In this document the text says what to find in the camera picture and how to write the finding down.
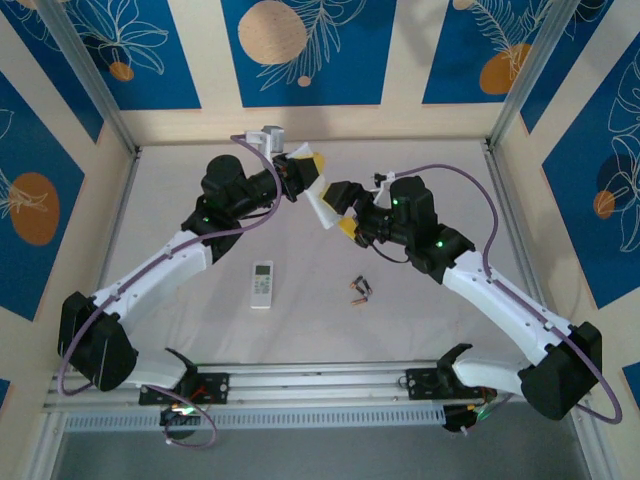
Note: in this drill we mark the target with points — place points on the aluminium frame post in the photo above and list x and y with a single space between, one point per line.
535 70
90 75

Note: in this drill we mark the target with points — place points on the aluminium table side rail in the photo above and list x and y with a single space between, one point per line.
505 200
117 220

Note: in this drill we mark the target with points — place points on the white remote control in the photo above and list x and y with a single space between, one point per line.
261 287

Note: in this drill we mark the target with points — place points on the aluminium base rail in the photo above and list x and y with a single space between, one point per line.
320 380

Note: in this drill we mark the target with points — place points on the black controller board with LED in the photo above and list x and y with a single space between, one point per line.
457 420
175 420

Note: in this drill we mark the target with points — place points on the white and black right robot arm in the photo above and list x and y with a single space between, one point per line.
500 305

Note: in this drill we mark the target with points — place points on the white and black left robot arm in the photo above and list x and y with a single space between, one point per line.
150 275

